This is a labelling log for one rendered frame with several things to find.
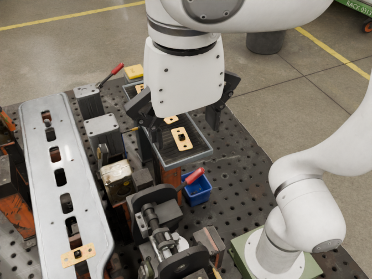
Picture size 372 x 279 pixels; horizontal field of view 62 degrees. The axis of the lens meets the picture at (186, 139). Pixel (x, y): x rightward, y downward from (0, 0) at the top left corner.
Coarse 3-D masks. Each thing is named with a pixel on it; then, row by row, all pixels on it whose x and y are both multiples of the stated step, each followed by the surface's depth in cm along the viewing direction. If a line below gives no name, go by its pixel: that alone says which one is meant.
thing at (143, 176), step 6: (144, 168) 86; (132, 174) 85; (138, 174) 85; (144, 174) 85; (150, 174) 85; (132, 180) 86; (138, 180) 83; (144, 180) 83; (150, 180) 83; (138, 186) 83; (144, 186) 84; (150, 186) 85
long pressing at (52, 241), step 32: (64, 96) 123; (32, 128) 111; (64, 128) 111; (32, 160) 101; (64, 160) 101; (32, 192) 93; (64, 192) 92; (96, 192) 92; (64, 224) 85; (96, 224) 85; (96, 256) 79
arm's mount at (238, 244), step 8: (248, 232) 106; (232, 240) 105; (240, 240) 105; (232, 248) 106; (240, 248) 103; (232, 256) 109; (240, 256) 101; (304, 256) 101; (240, 264) 104; (304, 264) 99; (312, 264) 99; (240, 272) 105; (248, 272) 98; (304, 272) 97; (312, 272) 97; (320, 272) 97
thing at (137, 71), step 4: (140, 64) 110; (128, 68) 109; (132, 68) 109; (136, 68) 109; (140, 68) 109; (128, 72) 107; (132, 72) 107; (136, 72) 107; (140, 72) 107; (128, 76) 106; (132, 76) 106; (136, 76) 106; (140, 76) 107
